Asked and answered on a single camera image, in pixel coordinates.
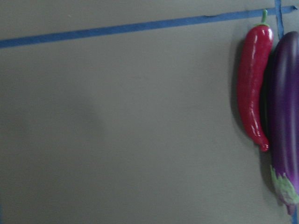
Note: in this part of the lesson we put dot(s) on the red chili pepper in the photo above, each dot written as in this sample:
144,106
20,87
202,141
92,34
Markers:
254,58

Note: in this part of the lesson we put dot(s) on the purple eggplant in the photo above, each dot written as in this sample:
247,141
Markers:
283,120

